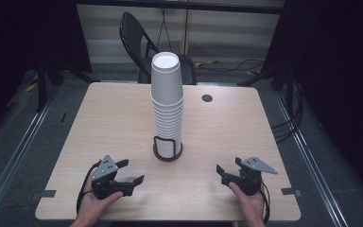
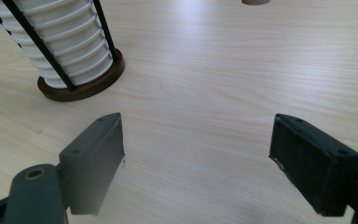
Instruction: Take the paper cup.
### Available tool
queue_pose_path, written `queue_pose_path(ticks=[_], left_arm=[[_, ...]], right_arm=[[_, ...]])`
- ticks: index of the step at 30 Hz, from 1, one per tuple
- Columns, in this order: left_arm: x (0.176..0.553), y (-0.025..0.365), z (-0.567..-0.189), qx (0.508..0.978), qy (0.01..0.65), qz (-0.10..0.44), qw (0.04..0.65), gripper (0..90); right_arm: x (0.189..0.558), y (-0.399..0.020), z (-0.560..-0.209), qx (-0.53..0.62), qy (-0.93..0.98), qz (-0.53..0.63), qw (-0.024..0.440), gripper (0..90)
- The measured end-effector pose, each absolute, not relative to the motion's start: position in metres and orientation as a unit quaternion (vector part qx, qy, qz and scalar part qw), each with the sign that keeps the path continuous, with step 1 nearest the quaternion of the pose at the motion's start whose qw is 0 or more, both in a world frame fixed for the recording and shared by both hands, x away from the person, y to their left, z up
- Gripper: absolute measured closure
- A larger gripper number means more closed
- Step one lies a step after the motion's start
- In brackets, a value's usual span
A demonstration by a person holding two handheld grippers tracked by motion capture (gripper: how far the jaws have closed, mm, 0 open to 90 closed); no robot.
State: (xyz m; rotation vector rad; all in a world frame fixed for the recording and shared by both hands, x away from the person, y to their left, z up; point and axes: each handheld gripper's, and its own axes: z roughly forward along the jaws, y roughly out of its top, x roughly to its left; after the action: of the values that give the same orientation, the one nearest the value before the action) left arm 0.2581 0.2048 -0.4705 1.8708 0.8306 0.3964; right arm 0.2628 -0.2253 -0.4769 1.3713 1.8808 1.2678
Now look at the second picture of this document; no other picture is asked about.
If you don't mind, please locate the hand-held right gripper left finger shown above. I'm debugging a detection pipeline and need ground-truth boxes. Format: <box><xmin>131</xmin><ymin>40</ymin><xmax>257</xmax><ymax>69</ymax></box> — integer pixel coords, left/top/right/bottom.
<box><xmin>58</xmin><ymin>112</ymin><xmax>126</xmax><ymax>217</ymax></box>

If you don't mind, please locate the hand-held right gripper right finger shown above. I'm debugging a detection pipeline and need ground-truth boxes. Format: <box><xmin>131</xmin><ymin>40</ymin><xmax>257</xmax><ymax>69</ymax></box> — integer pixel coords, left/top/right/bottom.
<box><xmin>268</xmin><ymin>113</ymin><xmax>358</xmax><ymax>217</ymax></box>

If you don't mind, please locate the black wire cup holder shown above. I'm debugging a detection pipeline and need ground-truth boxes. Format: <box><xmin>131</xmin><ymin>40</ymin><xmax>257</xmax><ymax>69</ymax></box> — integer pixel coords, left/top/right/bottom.
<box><xmin>0</xmin><ymin>0</ymin><xmax>126</xmax><ymax>103</ymax></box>

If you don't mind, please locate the round wooden object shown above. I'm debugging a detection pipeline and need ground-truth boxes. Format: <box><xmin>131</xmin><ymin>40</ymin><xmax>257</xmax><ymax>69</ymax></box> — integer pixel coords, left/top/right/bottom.
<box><xmin>241</xmin><ymin>0</ymin><xmax>271</xmax><ymax>7</ymax></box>

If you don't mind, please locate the stack of white paper cups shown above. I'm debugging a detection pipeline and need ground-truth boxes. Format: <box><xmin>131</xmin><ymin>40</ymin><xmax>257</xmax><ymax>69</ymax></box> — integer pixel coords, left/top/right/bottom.
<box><xmin>0</xmin><ymin>0</ymin><xmax>115</xmax><ymax>90</ymax></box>

